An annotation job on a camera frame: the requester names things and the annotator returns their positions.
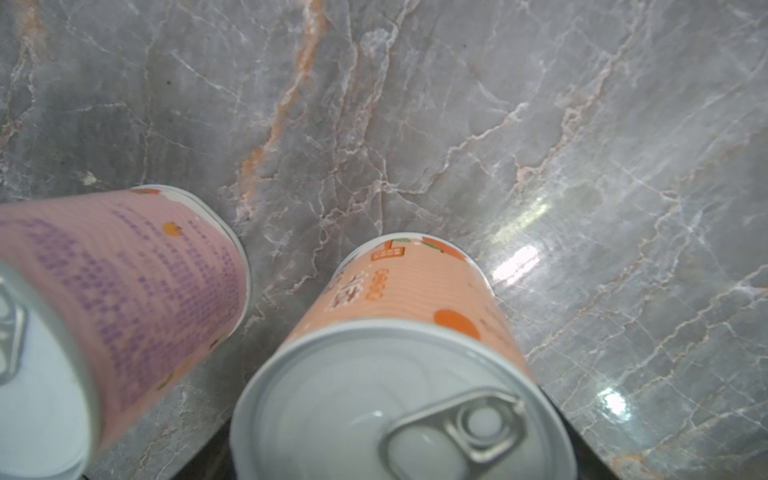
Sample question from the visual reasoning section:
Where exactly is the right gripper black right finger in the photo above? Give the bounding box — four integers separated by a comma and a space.
542, 392, 618, 480

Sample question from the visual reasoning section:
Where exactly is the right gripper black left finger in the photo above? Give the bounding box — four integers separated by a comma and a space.
173, 421, 236, 480

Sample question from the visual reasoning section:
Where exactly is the red label can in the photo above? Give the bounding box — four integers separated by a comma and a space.
230, 232, 578, 479

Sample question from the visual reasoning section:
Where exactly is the pink label can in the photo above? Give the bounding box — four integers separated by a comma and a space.
1, 184, 251, 479

